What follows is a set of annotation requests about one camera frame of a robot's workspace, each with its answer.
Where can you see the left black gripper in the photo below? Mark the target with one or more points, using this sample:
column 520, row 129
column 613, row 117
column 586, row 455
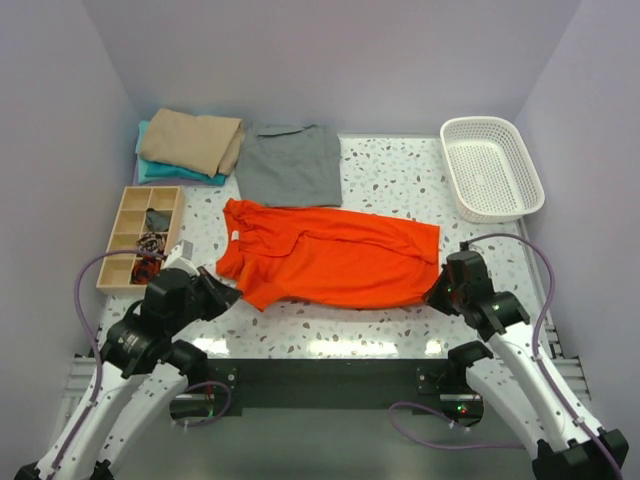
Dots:
column 221, row 294

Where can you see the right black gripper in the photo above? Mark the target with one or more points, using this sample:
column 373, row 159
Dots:
column 432, row 296

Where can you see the orange t-shirt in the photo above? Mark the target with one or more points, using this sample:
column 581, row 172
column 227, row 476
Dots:
column 327, row 256

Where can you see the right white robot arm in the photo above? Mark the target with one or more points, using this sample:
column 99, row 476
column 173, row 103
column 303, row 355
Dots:
column 508, row 367

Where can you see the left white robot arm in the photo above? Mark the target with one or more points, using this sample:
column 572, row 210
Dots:
column 140, row 369

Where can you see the red black patterned item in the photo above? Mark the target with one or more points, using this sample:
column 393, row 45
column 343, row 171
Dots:
column 144, row 269

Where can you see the black white patterned item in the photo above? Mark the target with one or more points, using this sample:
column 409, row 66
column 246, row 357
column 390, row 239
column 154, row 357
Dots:
column 151, row 242

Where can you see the grey item in tray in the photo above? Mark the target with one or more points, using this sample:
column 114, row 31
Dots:
column 156, row 221

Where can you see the wooden compartment tray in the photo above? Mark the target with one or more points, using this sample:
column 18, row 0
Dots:
column 129, row 225

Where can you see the white plastic basket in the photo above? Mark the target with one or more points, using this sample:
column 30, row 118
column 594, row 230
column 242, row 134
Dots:
column 491, row 174

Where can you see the teal folded t-shirt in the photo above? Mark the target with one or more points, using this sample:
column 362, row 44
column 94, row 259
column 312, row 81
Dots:
column 149, row 172

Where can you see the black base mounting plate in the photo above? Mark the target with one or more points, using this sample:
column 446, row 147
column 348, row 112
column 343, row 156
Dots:
column 328, row 384

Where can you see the beige folded t-shirt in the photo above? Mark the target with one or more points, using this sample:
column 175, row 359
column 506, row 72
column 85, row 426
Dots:
column 205, row 144

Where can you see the grey folded t-shirt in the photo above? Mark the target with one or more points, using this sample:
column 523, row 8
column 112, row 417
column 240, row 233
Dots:
column 289, row 166

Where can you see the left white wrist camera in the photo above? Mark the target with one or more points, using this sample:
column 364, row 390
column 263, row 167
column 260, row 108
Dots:
column 180, row 257

